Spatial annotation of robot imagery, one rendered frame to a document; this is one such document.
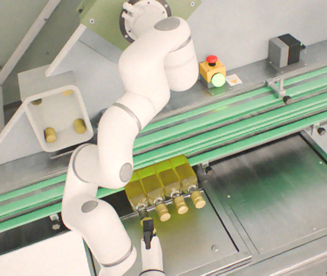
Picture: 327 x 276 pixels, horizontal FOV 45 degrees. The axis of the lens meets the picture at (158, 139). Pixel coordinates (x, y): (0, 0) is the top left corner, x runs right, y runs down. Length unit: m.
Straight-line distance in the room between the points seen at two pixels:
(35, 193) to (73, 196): 0.48
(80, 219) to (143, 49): 0.37
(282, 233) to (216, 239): 0.22
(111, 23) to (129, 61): 0.35
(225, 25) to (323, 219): 0.73
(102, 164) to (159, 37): 0.29
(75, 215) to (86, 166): 0.11
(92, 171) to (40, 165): 0.62
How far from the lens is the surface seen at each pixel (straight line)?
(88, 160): 0.84
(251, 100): 1.39
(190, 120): 1.32
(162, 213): 1.23
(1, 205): 1.39
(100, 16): 1.15
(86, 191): 0.92
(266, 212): 1.44
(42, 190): 1.37
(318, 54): 1.60
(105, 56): 1.31
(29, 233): 1.55
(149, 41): 0.86
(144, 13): 1.13
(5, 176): 1.45
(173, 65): 0.91
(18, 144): 1.45
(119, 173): 0.79
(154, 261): 1.10
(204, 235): 1.34
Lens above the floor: 1.89
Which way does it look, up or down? 46 degrees down
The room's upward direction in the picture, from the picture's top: 153 degrees clockwise
